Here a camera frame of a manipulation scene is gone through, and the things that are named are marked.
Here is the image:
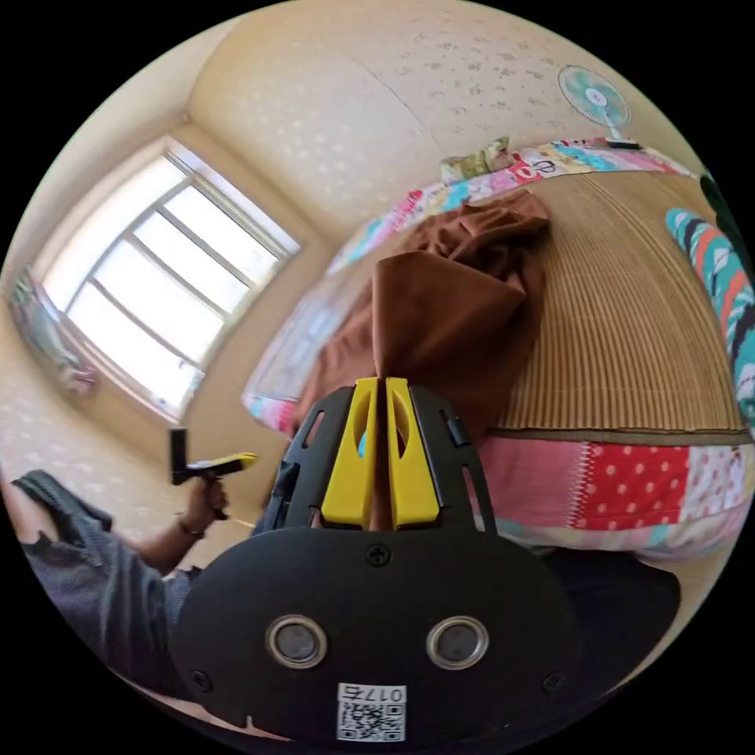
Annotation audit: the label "person's left hand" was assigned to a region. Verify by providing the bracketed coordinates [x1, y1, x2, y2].
[194, 477, 231, 525]

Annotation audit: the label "pile of clothes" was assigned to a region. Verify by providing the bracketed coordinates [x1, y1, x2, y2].
[665, 172, 755, 439]

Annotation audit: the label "brown pants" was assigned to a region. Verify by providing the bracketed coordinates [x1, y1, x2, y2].
[293, 188, 553, 440]

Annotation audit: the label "window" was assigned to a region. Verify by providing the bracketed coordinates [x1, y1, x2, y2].
[34, 138, 303, 423]

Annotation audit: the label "green floral pillow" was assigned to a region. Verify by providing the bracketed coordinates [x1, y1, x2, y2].
[439, 136, 512, 182]

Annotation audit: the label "person's left forearm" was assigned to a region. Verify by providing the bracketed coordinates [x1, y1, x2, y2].
[138, 511, 208, 576]

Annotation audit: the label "bed with woven mat and patchwork quilt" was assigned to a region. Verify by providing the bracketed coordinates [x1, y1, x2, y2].
[241, 136, 755, 562]

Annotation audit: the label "teal electric fan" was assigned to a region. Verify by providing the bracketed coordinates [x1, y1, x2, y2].
[557, 64, 643, 149]

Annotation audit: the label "person's body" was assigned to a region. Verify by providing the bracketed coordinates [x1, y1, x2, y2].
[0, 469, 683, 718]

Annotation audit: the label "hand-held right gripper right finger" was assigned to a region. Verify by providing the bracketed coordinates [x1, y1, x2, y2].
[385, 377, 441, 530]

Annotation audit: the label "patterned curtain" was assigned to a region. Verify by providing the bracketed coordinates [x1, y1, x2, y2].
[8, 265, 100, 397]

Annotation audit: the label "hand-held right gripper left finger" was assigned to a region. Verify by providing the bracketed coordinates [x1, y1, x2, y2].
[320, 377, 379, 530]

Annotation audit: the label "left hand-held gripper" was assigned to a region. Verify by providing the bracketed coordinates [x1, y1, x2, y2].
[183, 451, 260, 521]

